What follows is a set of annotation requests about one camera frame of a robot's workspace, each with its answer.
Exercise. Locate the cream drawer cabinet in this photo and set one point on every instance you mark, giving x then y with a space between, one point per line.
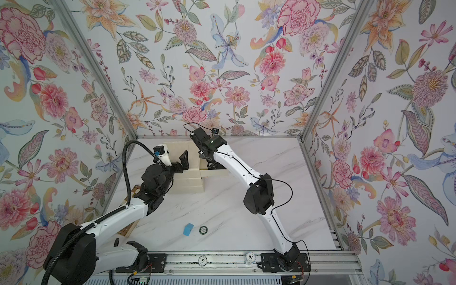
188 182

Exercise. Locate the left aluminium corner post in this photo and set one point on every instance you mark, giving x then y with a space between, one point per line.
76 34

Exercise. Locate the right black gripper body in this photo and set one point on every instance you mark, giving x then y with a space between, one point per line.
202 155

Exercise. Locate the blue foam block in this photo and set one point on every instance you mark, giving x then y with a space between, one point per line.
188 229

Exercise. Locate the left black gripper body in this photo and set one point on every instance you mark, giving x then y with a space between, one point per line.
168 174

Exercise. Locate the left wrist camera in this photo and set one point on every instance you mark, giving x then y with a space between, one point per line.
161 152

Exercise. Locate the wooden chessboard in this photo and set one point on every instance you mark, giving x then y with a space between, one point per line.
127 231

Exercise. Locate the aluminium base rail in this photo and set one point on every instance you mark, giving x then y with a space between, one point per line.
174 263

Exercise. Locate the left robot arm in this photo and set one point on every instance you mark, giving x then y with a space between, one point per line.
76 254

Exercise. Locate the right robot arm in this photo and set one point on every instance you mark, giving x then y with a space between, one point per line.
259 197

